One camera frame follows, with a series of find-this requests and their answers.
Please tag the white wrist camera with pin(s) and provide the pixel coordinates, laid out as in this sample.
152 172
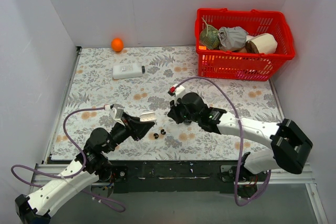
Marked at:
177 92
116 112

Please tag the white plastic bottle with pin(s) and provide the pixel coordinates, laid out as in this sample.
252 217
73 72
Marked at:
127 71

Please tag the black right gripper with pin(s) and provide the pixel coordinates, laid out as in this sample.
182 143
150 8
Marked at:
177 114

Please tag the orange fruit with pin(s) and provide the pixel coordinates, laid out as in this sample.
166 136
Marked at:
117 45

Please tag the grey crumpled cloth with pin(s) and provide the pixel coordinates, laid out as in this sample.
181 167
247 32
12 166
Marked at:
232 39

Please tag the red plastic basket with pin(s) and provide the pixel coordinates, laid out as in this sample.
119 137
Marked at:
243 66

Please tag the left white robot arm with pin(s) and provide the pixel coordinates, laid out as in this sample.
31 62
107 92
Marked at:
89 166

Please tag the floral patterned table mat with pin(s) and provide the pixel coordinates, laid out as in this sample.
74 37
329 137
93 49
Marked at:
93 86

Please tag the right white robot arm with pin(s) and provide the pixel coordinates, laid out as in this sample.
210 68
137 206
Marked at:
287 147

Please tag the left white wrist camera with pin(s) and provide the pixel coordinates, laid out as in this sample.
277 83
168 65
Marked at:
116 112

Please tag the green melon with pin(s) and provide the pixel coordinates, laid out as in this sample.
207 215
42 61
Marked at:
209 36

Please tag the white earbud charging case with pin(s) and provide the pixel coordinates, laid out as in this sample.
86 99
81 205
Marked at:
147 117

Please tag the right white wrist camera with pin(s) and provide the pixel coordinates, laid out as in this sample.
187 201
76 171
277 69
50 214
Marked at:
177 92

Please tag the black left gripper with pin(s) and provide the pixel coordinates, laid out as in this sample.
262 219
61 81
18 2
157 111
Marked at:
134 128

